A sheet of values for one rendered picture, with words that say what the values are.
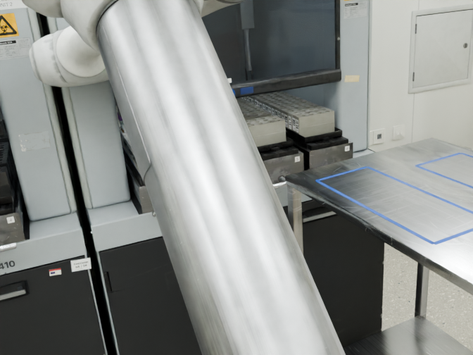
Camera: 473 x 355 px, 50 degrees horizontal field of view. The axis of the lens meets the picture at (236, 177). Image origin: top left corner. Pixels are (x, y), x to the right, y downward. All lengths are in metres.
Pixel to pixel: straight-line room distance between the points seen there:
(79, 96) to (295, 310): 0.96
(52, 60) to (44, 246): 0.44
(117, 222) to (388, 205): 0.62
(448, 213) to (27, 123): 0.91
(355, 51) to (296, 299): 1.17
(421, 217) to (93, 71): 0.68
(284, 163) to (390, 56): 1.72
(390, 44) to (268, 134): 1.67
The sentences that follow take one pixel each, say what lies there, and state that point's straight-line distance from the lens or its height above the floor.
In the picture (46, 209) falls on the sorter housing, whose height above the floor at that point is 0.76.
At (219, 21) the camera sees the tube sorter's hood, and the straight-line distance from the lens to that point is 1.29.
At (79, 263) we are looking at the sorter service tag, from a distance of 1.29.
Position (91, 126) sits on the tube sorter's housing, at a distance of 1.27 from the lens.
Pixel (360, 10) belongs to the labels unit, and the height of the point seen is 1.14.
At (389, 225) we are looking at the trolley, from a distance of 0.96.
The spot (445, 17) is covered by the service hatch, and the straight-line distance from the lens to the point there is 3.17.
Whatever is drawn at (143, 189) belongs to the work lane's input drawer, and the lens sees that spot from 1.24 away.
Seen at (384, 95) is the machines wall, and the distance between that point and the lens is 2.99.
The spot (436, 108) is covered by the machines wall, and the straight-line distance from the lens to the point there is 3.25.
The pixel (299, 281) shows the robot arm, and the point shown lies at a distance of 0.38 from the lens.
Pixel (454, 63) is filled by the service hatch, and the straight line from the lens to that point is 3.27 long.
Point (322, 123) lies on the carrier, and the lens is 1.46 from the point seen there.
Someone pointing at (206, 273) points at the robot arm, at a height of 1.06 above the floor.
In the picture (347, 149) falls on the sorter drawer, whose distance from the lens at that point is 1.43.
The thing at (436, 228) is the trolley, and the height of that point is 0.82.
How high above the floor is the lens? 1.25
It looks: 22 degrees down
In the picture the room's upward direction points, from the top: 5 degrees counter-clockwise
